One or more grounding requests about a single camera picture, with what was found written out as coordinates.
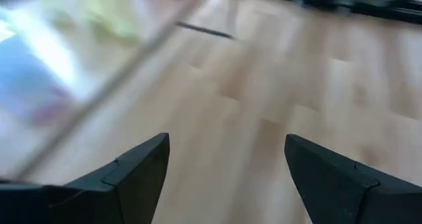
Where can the small green pill bottle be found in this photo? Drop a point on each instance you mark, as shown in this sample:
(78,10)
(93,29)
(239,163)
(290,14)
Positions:
(85,3)
(122,29)

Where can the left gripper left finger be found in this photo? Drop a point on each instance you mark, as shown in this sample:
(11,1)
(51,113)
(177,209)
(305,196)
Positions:
(132,187)

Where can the small clear pill bottle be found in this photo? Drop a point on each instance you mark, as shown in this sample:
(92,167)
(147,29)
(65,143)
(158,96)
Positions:
(29,72)

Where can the wooden shelf with black legs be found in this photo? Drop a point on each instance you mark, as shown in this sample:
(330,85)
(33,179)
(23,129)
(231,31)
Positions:
(113,82)

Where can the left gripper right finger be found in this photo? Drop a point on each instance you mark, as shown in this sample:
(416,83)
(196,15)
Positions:
(333,191)

